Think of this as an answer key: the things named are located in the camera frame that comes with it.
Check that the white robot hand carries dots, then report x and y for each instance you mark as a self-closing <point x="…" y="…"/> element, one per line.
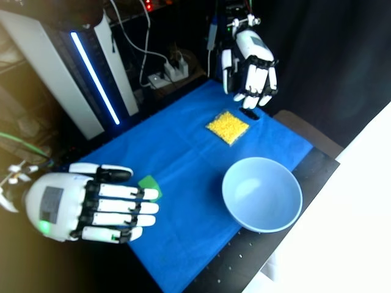
<point x="55" y="195"/>
<point x="252" y="45"/>

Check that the bag of yellow beads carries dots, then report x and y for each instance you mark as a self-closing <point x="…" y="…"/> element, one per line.
<point x="227" y="126"/>

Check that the green block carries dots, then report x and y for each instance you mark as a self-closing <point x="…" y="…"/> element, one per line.
<point x="148" y="182"/>

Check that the white hanging connector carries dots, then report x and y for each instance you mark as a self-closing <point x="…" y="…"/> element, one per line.
<point x="212" y="36"/>

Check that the black curtain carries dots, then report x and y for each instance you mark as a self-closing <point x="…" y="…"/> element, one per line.
<point x="330" y="61"/>

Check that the white power strip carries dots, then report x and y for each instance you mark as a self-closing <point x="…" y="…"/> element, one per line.
<point x="175" y="70"/>

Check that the white power adapter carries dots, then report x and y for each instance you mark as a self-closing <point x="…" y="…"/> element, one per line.
<point x="157" y="80"/>

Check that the brown board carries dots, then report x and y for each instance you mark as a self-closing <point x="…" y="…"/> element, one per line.
<point x="308" y="131"/>

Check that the blue cloth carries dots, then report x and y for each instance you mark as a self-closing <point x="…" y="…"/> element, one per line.
<point x="183" y="183"/>

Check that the white tower with blue light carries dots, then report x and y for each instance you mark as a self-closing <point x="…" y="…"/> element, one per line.
<point x="39" y="67"/>

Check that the light blue bowl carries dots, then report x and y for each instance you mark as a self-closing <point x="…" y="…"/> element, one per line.
<point x="262" y="195"/>

